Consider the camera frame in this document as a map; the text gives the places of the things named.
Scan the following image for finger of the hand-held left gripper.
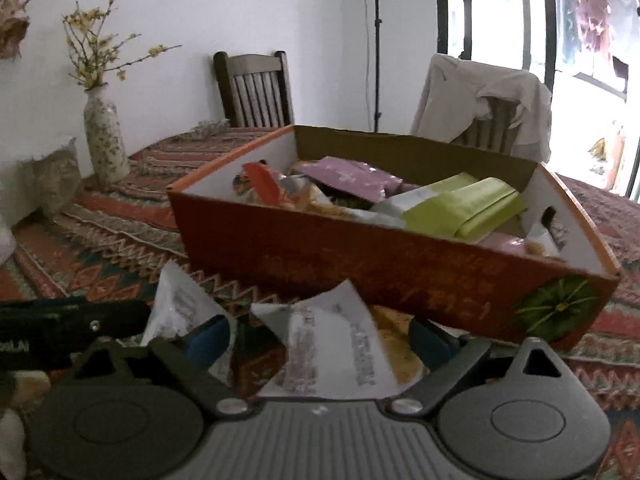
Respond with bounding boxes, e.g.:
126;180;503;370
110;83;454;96
55;298;152;342

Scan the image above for orange cardboard box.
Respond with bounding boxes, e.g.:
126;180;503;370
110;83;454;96
166;123;622;354

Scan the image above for floral ceramic vase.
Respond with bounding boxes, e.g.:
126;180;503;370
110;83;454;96
82;82;132;186

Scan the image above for orange snack packet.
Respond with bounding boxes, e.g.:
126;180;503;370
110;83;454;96
232;159;284;207

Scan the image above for pale yellow snack packet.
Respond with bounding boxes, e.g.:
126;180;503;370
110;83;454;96
522;219;567;262

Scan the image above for green snack packet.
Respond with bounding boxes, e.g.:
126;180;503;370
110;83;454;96
399;172;531;241

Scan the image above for hanging maroon garment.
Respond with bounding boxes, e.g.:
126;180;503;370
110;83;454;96
577;0;614;57

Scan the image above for black framed glass door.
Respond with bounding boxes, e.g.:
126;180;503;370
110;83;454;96
434;0;640;196

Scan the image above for clear crisp packet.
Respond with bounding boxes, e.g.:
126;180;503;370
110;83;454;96
369;304;432;382

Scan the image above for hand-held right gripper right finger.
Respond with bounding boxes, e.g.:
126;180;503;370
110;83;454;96
390;316;576;417

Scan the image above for yellow flower branches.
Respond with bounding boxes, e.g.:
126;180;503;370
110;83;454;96
62;0;184;92

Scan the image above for small floral cloth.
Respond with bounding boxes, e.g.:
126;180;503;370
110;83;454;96
192;118;232;137

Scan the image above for person's left hand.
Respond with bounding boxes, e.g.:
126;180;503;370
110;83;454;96
0;405;28;480

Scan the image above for dark wooden chair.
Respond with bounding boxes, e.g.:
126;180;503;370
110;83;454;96
213;49;296;129

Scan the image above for orange balcony object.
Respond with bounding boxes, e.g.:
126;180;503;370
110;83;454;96
612;129;629;191

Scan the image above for purple snack packet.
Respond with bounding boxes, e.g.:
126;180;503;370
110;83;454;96
292;155;404;201
482;232;532;257

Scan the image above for colourful cartoon snack packet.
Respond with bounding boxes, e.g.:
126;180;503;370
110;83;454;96
274;172;333;213

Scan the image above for hanging light blue shirt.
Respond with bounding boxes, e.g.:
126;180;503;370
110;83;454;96
607;0;640;62

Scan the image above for black light stand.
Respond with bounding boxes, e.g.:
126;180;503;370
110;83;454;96
367;0;386;134

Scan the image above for hanging blue garment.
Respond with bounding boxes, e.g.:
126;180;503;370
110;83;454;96
559;0;584;67

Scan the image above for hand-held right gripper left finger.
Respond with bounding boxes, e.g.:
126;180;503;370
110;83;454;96
60;316;253;417

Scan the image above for pink flower bunch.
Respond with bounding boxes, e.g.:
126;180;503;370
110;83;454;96
0;0;97;62

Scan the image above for slatted chair under jacket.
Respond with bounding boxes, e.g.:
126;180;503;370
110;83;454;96
452;97;522;156

